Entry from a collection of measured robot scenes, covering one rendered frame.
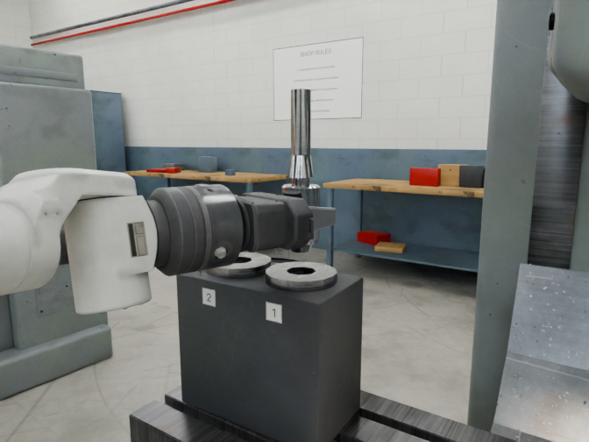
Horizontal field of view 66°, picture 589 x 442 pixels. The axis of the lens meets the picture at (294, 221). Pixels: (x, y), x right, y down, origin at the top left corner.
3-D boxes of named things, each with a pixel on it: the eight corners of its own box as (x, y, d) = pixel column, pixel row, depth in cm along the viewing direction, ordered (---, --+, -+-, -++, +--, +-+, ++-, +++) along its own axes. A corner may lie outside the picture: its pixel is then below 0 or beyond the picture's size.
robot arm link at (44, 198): (148, 173, 44) (19, 160, 31) (161, 266, 44) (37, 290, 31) (96, 185, 46) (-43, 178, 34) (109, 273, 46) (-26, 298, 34)
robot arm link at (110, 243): (200, 178, 44) (71, 184, 37) (216, 289, 43) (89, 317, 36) (156, 196, 52) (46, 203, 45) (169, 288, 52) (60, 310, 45)
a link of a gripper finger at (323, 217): (331, 228, 56) (291, 234, 53) (331, 203, 56) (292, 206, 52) (340, 230, 55) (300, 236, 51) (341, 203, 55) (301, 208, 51)
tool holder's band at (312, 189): (273, 192, 56) (273, 184, 56) (305, 190, 59) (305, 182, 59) (295, 196, 52) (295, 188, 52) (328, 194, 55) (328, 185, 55)
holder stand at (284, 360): (317, 459, 52) (319, 292, 49) (180, 402, 64) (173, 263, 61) (360, 408, 63) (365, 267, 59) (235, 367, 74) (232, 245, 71)
